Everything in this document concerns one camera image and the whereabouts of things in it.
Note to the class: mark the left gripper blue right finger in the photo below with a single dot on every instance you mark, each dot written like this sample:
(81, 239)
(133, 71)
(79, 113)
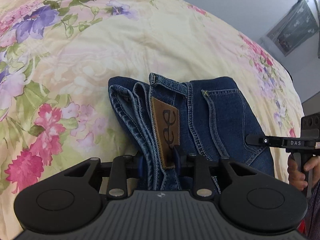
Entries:
(197, 168)

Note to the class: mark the floral yellow bed quilt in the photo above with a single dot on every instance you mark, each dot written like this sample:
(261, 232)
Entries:
(58, 55)

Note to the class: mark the person's right hand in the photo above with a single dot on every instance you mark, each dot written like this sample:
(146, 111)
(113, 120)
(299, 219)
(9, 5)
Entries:
(297, 178)

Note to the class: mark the blue denim jeans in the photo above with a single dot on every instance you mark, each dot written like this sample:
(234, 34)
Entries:
(166, 119)

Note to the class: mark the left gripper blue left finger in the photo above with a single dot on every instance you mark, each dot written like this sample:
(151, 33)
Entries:
(123, 168)

